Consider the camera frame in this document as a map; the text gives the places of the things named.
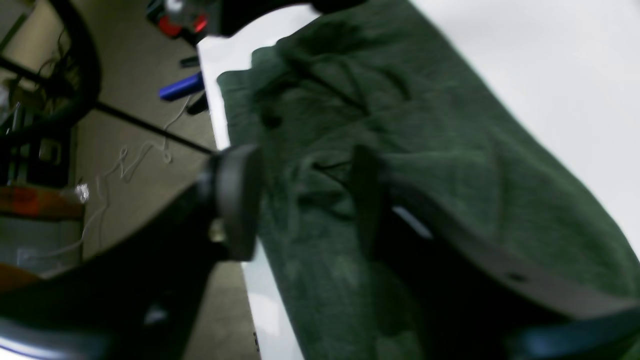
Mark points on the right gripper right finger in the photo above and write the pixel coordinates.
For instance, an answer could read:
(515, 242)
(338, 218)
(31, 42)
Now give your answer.
(457, 274)

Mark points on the green long-sleeve shirt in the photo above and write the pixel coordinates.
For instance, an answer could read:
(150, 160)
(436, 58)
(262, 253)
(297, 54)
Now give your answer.
(379, 75)

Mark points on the blue handled clamp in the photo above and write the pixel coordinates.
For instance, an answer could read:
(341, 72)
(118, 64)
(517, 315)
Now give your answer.
(183, 88)

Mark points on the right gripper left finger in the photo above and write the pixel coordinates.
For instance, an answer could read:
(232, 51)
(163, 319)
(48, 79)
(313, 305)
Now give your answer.
(230, 186)

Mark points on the red clamp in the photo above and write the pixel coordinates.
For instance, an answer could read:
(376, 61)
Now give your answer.
(174, 28)

